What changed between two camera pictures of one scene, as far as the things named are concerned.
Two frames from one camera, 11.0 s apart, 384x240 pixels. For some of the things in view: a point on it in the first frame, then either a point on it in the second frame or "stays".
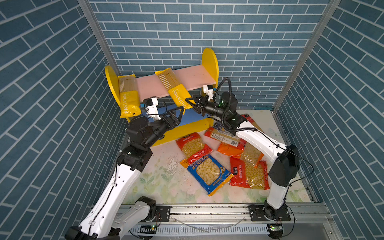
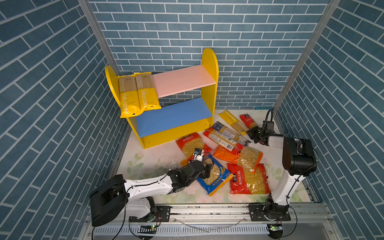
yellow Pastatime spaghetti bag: [179, 92] -> [148, 97]
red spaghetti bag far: [250, 120] stays
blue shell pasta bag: [210, 174] stays
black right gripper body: [210, 108] -> [255, 135]
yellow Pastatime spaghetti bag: [130, 105] stays
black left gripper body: [169, 126] -> [205, 174]
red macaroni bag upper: [193, 147] stays
